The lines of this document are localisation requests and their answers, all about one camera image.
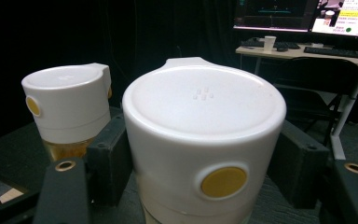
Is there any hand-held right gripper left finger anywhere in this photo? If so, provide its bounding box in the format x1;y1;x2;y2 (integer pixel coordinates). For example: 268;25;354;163
86;113;135;208

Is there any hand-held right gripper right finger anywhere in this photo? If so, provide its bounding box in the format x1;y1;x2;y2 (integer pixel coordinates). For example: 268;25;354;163
267;119;330;209

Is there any white lid glass jar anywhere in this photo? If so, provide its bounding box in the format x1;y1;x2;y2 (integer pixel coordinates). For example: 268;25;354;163
121;56;287;224
21;63;113;162

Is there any black metal rack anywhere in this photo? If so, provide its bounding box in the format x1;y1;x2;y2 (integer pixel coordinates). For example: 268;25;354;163
0;106;125;224

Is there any white leg desk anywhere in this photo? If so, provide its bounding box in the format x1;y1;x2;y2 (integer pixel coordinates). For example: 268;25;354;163
235;43;358;161

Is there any black chair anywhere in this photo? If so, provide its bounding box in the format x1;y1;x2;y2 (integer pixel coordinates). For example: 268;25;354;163
272;57;358;147

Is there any black keyboard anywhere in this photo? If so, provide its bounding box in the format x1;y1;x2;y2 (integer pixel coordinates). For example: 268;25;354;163
240;36;301;51
303;46;358;61

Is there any white paper cup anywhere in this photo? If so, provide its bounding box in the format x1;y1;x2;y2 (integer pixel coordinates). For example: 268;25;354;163
263;35;277;54

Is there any dark screen monitor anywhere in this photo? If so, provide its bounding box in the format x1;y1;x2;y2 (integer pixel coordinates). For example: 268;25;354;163
232;0;320;34

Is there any bright screen monitor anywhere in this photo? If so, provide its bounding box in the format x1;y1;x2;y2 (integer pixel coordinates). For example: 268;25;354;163
310;0;358;39

